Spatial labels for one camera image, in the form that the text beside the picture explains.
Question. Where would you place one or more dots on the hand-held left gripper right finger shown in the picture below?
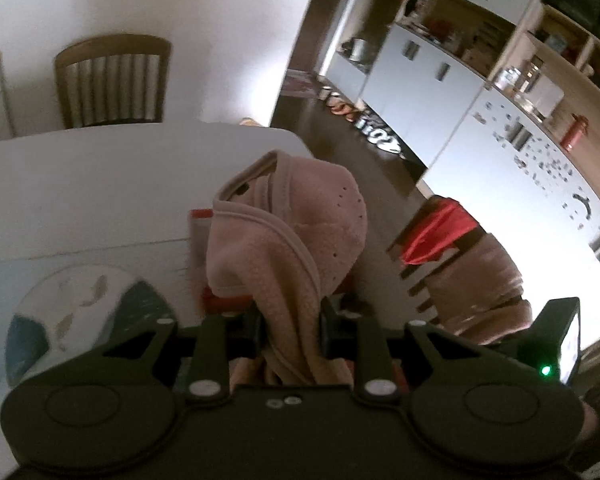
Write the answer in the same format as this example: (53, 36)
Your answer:
(330, 336)

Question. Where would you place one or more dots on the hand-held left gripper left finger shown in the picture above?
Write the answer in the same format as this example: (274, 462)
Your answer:
(257, 334)

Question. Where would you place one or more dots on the red cardboard box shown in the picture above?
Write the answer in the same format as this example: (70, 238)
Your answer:
(225, 305)

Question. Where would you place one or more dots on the pink fleece garment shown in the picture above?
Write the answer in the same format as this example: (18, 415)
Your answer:
(280, 260)

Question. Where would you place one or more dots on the person's right hand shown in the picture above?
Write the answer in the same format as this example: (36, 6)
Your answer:
(590, 417)

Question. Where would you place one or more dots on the dark wooden chair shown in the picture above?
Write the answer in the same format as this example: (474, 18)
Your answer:
(420, 285)

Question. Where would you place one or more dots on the red bottle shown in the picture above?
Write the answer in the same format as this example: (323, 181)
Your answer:
(575, 132)

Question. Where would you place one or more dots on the row of shoes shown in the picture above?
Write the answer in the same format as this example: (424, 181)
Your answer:
(370, 127)

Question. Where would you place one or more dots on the yellow cloth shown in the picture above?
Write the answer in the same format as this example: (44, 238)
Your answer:
(249, 121)

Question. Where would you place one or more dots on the patterned door rug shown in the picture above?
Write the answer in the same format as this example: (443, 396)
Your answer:
(297, 84)

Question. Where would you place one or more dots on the brown door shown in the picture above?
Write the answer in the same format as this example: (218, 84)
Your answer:
(325, 20)

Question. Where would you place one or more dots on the wooden slat-back chair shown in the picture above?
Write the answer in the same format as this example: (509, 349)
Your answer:
(112, 50)

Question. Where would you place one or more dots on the white wall cabinet unit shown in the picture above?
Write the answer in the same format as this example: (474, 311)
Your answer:
(455, 100)

